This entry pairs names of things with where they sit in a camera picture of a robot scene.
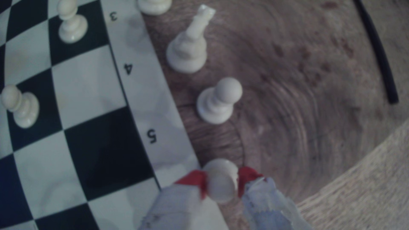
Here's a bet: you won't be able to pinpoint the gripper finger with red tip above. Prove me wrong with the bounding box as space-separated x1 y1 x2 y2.
137 170 208 230
238 166 313 230

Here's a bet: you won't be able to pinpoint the white chess pawn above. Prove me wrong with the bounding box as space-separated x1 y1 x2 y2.
1 84 40 129
57 0 88 44
202 158 239 204
196 77 243 125

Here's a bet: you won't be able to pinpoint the white chess knight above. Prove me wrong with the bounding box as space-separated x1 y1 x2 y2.
166 4 216 74

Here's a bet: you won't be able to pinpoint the white chess bishop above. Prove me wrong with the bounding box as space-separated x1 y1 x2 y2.
137 0 172 16

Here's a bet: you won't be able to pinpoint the black and white chessboard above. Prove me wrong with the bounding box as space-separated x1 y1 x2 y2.
0 0 229 230

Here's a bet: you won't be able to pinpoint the black cable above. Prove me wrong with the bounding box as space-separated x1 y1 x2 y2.
352 0 399 105

